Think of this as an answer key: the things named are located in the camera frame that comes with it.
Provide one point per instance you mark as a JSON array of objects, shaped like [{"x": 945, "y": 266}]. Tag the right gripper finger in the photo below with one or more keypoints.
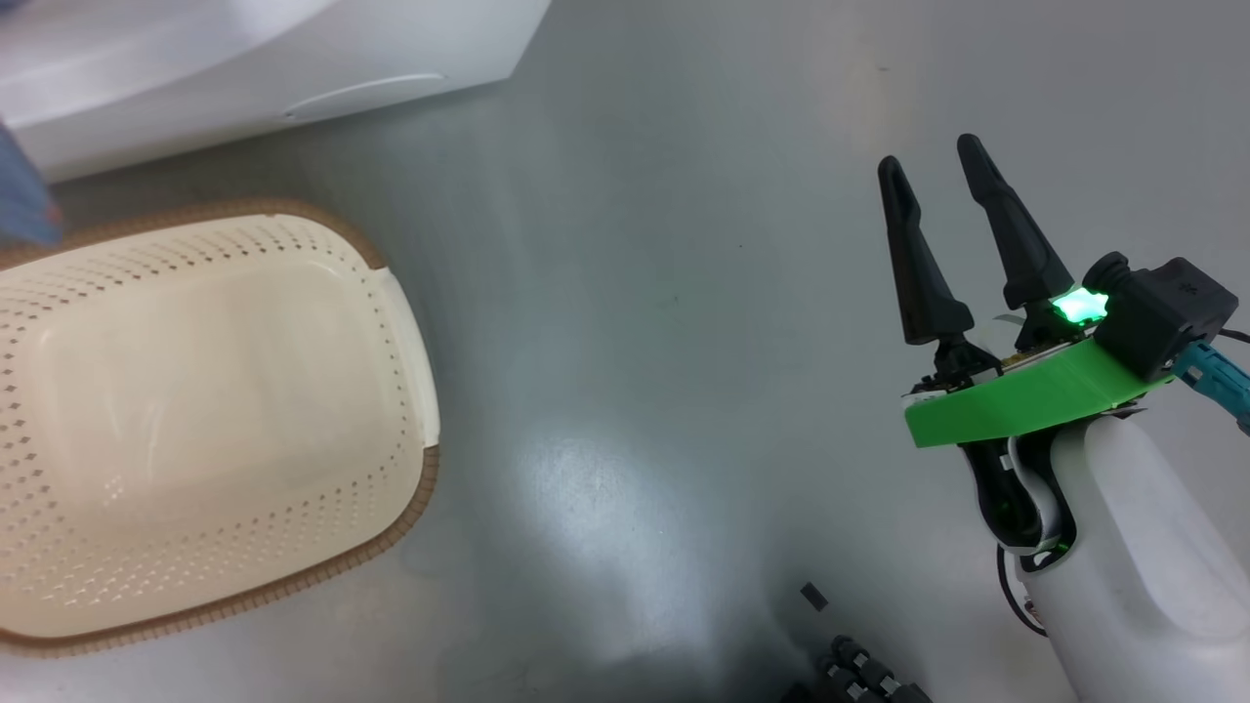
[
  {"x": 1020, "y": 244},
  {"x": 923, "y": 273}
]

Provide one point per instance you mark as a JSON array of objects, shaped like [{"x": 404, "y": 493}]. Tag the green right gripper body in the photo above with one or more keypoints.
[{"x": 1025, "y": 395}]

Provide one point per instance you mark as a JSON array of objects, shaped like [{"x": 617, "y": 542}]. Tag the blue and cream clothes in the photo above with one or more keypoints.
[{"x": 21, "y": 195}]

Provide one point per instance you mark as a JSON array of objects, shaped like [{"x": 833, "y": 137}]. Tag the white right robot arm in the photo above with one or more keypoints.
[{"x": 1143, "y": 547}]

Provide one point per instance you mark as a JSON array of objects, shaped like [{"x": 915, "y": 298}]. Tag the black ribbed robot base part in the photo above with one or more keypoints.
[{"x": 859, "y": 674}]

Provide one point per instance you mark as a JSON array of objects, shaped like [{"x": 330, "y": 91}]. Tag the white front-load washing machine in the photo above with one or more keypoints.
[{"x": 195, "y": 59}]

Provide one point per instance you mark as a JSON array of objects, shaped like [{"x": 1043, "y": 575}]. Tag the small black floor scrap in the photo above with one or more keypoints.
[{"x": 813, "y": 597}]

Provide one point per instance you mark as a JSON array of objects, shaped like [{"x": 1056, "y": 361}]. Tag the round white filter cover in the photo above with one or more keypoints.
[{"x": 371, "y": 93}]

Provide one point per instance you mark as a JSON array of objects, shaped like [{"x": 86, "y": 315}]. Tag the cream perforated laundry basket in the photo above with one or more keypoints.
[{"x": 215, "y": 420}]

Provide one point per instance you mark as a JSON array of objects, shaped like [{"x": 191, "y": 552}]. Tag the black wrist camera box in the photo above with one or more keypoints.
[{"x": 1162, "y": 312}]

